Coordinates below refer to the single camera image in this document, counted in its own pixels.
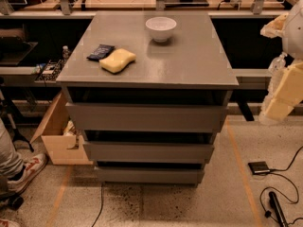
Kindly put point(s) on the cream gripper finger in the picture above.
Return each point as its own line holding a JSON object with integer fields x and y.
{"x": 288, "y": 93}
{"x": 275, "y": 27}

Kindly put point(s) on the grey drawer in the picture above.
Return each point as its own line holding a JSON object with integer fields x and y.
{"x": 149, "y": 175}
{"x": 126, "y": 117}
{"x": 148, "y": 152}

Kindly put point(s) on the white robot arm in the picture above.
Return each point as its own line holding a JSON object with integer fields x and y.
{"x": 292, "y": 37}

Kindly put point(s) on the grey drawer cabinet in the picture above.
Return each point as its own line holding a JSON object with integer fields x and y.
{"x": 189, "y": 69}

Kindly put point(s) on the grey top drawer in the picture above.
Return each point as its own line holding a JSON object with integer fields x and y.
{"x": 126, "y": 117}

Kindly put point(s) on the grey bottom drawer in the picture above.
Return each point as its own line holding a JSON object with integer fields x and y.
{"x": 149, "y": 175}

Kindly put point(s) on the open cardboard box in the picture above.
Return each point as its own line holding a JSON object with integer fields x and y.
{"x": 63, "y": 146}

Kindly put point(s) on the black power adapter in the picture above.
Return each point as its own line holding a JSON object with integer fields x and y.
{"x": 259, "y": 168}

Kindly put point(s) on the black cylindrical tool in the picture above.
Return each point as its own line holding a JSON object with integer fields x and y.
{"x": 278, "y": 210}

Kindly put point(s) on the white ceramic bowl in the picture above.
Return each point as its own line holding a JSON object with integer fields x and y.
{"x": 160, "y": 28}

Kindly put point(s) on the yellow sponge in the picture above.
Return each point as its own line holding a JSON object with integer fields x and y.
{"x": 117, "y": 60}

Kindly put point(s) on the dark blue snack packet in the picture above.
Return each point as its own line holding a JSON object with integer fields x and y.
{"x": 101, "y": 52}

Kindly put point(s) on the small clear bottle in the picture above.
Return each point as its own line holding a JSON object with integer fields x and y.
{"x": 65, "y": 53}

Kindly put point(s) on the tray of small parts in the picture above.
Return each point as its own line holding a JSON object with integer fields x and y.
{"x": 49, "y": 71}

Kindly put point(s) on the red white sneaker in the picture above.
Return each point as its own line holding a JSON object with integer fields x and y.
{"x": 31, "y": 169}

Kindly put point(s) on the black tripod stand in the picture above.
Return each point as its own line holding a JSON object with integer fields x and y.
{"x": 17, "y": 135}

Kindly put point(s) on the grey trouser leg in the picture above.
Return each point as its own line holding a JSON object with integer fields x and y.
{"x": 11, "y": 163}

